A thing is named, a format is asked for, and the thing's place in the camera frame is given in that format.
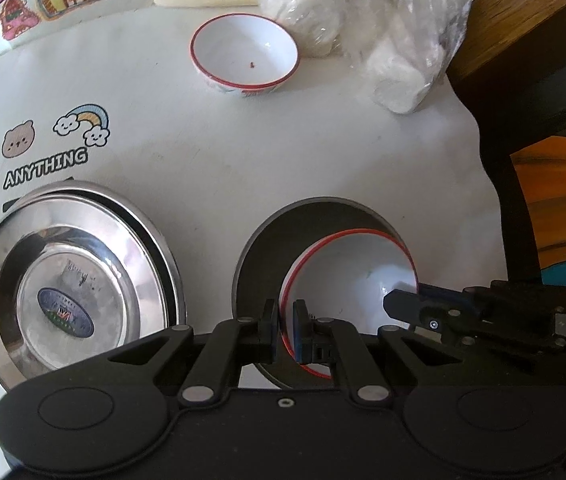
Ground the small steel bowl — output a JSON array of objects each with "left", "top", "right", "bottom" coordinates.
[{"left": 232, "top": 197, "right": 416, "bottom": 393}]

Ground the brown wooden frame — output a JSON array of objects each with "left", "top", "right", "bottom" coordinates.
[{"left": 445, "top": 0, "right": 566, "bottom": 96}]

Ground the white bowl with red rim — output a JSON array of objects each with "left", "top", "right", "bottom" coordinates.
[
  {"left": 279, "top": 229, "right": 418, "bottom": 378},
  {"left": 191, "top": 14, "right": 300, "bottom": 98}
]

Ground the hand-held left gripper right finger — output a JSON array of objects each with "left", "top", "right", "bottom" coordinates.
[{"left": 293, "top": 299, "right": 464, "bottom": 408}]

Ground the plain steel plate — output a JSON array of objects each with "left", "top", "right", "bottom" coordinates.
[{"left": 78, "top": 185, "right": 187, "bottom": 333}]

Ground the orange and blue picture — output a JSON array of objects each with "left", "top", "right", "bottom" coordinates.
[{"left": 510, "top": 132, "right": 566, "bottom": 301}]

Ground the dark furniture frame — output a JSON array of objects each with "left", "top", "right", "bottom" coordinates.
[{"left": 448, "top": 77, "right": 566, "bottom": 286}]

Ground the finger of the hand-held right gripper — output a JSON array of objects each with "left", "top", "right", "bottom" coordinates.
[
  {"left": 415, "top": 282, "right": 478, "bottom": 312},
  {"left": 383, "top": 287, "right": 446, "bottom": 335}
]

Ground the white printed cloth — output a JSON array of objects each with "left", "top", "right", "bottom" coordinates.
[{"left": 0, "top": 2, "right": 508, "bottom": 393}]

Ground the plastic bag of white blocks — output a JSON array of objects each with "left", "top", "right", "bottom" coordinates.
[{"left": 255, "top": 0, "right": 474, "bottom": 115}]

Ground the steel plate with blue label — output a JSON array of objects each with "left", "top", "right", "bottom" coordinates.
[{"left": 0, "top": 187, "right": 174, "bottom": 392}]

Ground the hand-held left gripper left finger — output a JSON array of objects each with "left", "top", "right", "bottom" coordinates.
[{"left": 108, "top": 298, "right": 281, "bottom": 407}]

